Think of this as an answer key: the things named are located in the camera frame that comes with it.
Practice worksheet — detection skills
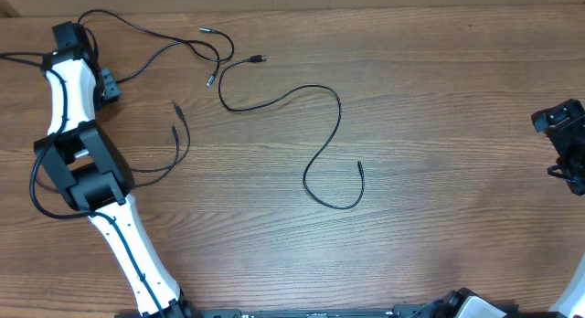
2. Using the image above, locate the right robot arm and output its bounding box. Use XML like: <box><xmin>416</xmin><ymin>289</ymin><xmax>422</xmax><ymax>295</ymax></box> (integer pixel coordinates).
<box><xmin>531</xmin><ymin>99</ymin><xmax>584</xmax><ymax>317</ymax></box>

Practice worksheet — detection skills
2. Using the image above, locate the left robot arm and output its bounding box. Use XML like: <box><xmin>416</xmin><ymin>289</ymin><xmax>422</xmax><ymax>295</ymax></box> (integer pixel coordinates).
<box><xmin>33</xmin><ymin>22</ymin><xmax>195</xmax><ymax>317</ymax></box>

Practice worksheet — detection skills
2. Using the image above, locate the black usb cable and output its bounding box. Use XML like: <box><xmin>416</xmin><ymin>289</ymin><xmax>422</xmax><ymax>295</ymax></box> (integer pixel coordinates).
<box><xmin>34</xmin><ymin>101</ymin><xmax>192</xmax><ymax>195</ymax></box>
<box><xmin>77</xmin><ymin>8</ymin><xmax>236</xmax><ymax>88</ymax></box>
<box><xmin>217</xmin><ymin>54</ymin><xmax>367</xmax><ymax>211</ymax></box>

